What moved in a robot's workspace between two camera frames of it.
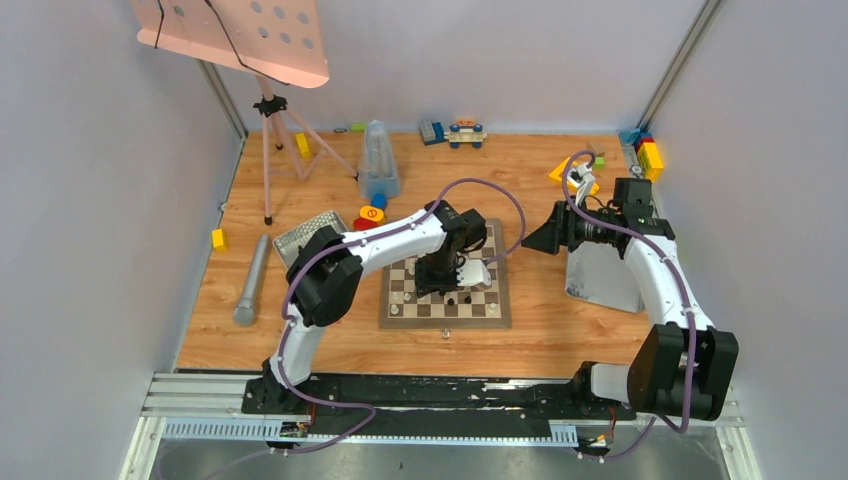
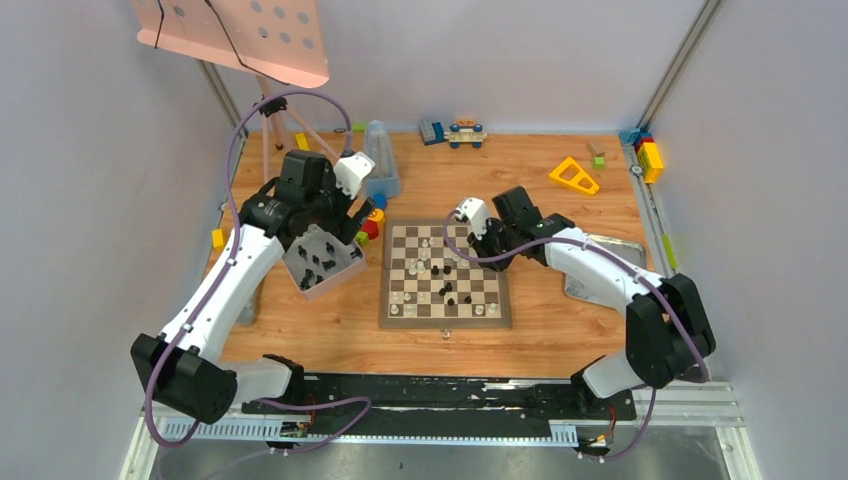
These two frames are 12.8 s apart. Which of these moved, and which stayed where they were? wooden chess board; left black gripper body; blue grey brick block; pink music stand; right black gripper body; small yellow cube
Moved: left black gripper body; right black gripper body
Stayed: blue grey brick block; small yellow cube; wooden chess board; pink music stand
